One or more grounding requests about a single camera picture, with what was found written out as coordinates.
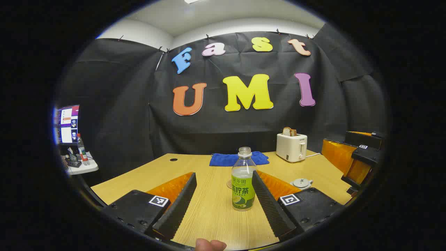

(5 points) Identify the white toaster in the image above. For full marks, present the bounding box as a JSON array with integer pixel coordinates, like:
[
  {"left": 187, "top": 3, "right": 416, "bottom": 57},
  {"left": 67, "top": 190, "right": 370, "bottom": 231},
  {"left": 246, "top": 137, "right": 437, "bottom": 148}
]
[{"left": 276, "top": 133, "right": 308, "bottom": 163}]

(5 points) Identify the blue towel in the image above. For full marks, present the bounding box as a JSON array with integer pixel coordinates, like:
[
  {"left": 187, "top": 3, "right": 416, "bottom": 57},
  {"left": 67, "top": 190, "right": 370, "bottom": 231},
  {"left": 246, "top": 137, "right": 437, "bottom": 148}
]
[{"left": 209, "top": 151, "right": 270, "bottom": 167}]

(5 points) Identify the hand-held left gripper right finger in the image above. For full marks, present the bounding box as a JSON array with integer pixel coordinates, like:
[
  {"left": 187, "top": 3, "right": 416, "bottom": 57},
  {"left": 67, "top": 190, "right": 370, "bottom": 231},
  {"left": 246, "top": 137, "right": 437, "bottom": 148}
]
[{"left": 252, "top": 170, "right": 345, "bottom": 242}]

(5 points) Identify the red label clear bottle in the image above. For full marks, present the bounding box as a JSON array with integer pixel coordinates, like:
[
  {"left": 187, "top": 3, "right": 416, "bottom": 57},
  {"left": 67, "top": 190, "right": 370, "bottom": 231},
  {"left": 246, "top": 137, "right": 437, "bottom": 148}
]
[{"left": 77, "top": 134, "right": 90, "bottom": 165}]

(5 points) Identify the green label water bottle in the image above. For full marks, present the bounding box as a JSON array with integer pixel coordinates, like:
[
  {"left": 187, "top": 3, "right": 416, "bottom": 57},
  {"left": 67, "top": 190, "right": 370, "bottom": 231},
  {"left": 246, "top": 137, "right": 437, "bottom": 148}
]
[{"left": 231, "top": 147, "right": 257, "bottom": 212}]

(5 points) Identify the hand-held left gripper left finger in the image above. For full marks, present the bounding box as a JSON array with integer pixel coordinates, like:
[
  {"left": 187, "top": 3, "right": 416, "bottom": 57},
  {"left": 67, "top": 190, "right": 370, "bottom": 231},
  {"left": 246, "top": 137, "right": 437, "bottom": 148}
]
[{"left": 101, "top": 172, "right": 197, "bottom": 242}]

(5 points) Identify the white side table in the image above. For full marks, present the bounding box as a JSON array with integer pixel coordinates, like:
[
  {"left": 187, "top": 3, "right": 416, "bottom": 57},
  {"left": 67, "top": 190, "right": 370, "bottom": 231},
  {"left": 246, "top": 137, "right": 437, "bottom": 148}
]
[{"left": 64, "top": 152, "right": 99, "bottom": 175}]

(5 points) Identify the grey ceramic teacup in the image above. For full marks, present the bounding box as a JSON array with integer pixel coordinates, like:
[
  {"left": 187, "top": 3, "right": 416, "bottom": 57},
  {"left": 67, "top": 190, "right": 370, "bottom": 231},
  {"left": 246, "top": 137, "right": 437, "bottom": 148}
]
[{"left": 290, "top": 178, "right": 314, "bottom": 191}]

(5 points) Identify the computer monitor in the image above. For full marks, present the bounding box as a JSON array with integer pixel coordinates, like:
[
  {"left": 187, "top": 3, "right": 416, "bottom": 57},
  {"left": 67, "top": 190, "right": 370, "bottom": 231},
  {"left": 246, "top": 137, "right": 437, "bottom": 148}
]
[{"left": 54, "top": 105, "right": 80, "bottom": 145}]

